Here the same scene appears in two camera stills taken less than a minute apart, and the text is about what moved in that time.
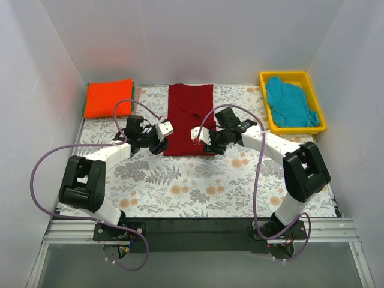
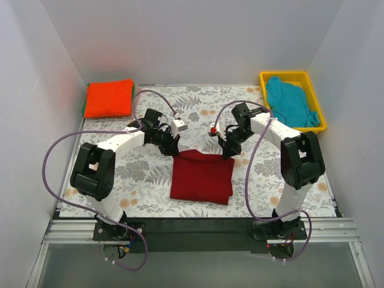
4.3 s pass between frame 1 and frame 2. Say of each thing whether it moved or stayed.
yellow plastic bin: stayed
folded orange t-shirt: stayed
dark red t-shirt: moved
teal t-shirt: stayed
